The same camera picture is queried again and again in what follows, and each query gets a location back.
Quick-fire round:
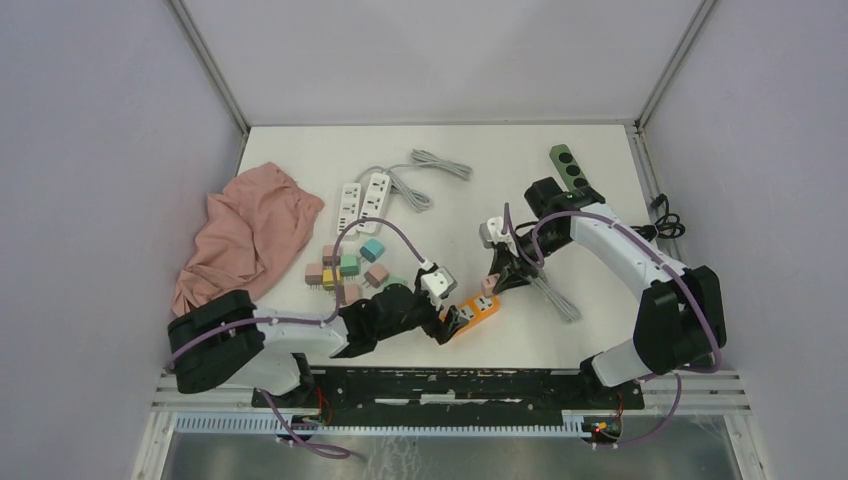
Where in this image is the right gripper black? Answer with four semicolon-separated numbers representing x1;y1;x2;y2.
487;223;571;293

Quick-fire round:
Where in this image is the pink adapter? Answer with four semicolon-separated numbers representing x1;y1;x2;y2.
341;283;362;306
482;274;499;298

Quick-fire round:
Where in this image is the orange power strip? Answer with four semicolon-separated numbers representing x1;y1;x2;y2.
441;294;501;340

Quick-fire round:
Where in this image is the green adapter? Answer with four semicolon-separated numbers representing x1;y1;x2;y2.
384;275;408;287

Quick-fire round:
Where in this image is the pink adapter plug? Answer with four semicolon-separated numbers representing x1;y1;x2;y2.
363;263;390;288
321;244;343;268
304;263;324;287

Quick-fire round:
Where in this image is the teal USB adapter plug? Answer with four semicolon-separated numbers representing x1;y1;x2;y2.
359;238;386;263

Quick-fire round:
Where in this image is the green USB adapter plug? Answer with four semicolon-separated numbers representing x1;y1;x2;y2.
339;254;360;277

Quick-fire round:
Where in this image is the green power strip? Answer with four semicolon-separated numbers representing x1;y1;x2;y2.
549;144;589;191

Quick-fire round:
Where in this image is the yellow adapter plug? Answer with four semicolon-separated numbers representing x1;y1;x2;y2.
321;267;344;291

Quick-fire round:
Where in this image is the white slim power strip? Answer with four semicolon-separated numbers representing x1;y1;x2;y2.
356;172;392;235

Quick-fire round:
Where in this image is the white USB power strip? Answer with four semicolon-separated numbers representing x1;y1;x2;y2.
335;182;362;235

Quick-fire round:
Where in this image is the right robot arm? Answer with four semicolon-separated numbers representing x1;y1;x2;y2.
479;177;727;408

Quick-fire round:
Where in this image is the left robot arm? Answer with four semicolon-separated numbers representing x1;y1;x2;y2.
167;284;469;407

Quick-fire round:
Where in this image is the pink cloth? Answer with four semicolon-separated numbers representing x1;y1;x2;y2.
171;162;325;317

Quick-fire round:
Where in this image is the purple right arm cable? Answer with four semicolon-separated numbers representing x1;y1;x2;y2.
502;201;723;450

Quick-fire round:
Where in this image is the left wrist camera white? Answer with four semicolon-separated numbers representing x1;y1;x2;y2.
417;260;457;310

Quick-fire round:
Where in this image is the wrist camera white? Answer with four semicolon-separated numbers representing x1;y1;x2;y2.
478;216;516;253
417;260;457;310

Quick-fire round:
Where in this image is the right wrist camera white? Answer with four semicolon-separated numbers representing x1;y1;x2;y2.
478;216;516;253

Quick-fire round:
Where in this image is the grey coiled cable right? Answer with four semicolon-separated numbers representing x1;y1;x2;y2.
529;274;583;325

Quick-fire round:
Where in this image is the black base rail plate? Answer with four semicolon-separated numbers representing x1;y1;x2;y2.
274;366;645;427

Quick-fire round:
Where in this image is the grey coiled strip cable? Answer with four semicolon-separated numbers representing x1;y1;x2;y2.
354;165;433;213

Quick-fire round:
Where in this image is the black coiled cable with plug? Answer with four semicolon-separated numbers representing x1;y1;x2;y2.
629;193;687;241

